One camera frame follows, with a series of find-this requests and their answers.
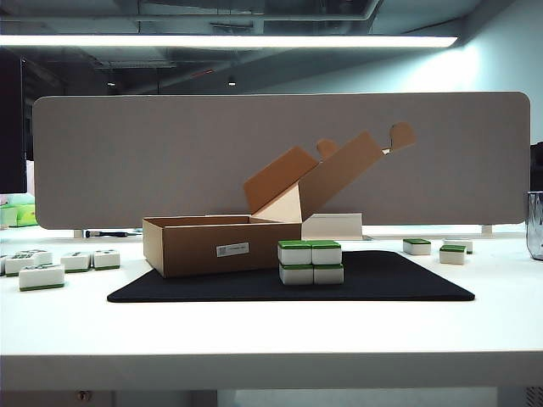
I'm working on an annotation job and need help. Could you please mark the black rectangular mat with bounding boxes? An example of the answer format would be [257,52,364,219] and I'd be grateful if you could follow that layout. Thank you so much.
[106,249,476,304]

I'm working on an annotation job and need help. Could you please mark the clear glass container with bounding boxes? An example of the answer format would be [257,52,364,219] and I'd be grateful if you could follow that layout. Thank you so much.
[525,191,543,260]

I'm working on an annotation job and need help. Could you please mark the white desk cable cover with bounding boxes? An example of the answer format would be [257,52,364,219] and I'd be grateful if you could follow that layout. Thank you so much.
[300,212,365,242]

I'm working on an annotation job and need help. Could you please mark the black computer monitor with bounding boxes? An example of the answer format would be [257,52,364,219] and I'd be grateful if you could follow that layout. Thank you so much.
[0,47,29,194]

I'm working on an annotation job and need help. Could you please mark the black marker pen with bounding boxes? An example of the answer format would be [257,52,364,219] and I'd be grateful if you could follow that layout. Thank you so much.
[84,229,143,239]

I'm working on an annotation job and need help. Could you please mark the grey fabric desk divider panel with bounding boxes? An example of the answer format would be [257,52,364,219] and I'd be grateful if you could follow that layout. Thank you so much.
[32,91,531,232]

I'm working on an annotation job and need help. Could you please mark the brown cardboard box with lid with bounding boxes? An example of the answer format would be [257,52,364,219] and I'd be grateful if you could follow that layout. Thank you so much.
[142,121,417,279]

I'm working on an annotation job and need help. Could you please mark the black office chair back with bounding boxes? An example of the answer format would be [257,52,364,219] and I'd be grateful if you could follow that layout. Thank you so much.
[529,142,543,194]

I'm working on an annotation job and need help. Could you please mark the green packaged item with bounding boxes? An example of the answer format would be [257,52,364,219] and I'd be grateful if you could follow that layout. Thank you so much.
[0,202,37,229]

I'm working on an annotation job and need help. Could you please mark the long ceiling light strip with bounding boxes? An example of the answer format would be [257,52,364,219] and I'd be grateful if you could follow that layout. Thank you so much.
[0,34,461,49]

